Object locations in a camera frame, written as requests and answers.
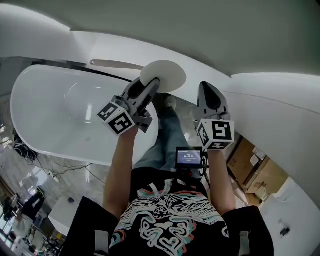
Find person's black printed shirt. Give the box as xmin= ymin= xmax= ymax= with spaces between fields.
xmin=58 ymin=169 xmax=275 ymax=256

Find white bathtub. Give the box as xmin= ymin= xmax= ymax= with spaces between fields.
xmin=9 ymin=64 xmax=161 ymax=167

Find person's blue jeans legs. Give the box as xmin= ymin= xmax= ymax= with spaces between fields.
xmin=133 ymin=106 xmax=203 ymax=180

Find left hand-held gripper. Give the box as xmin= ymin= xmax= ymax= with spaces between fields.
xmin=97 ymin=76 xmax=161 ymax=137

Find person's left forearm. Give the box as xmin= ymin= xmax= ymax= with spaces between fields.
xmin=102 ymin=127 xmax=138 ymax=221

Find white round long-handled brush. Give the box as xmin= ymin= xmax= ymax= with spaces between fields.
xmin=89 ymin=59 xmax=188 ymax=94

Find brown cardboard box with labels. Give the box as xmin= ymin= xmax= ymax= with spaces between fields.
xmin=226 ymin=136 xmax=290 ymax=193

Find white table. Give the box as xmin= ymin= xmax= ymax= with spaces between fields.
xmin=47 ymin=196 xmax=85 ymax=236

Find bundle of black cables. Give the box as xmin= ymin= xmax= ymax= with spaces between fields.
xmin=12 ymin=128 xmax=40 ymax=161

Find person's white shoe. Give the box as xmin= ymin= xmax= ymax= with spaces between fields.
xmin=163 ymin=95 xmax=178 ymax=110

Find white plastic jug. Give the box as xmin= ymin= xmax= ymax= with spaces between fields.
xmin=257 ymin=187 xmax=270 ymax=201

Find grey roller blind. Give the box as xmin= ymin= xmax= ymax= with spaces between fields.
xmin=0 ymin=0 xmax=320 ymax=78

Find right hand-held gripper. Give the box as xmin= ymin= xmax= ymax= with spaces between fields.
xmin=196 ymin=81 xmax=236 ymax=152

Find black floor cable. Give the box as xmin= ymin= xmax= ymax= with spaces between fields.
xmin=37 ymin=159 xmax=106 ymax=186

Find small black screen device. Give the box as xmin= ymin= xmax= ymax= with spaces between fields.
xmin=175 ymin=146 xmax=204 ymax=169

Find person's right forearm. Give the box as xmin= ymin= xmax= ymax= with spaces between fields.
xmin=206 ymin=148 xmax=237 ymax=216

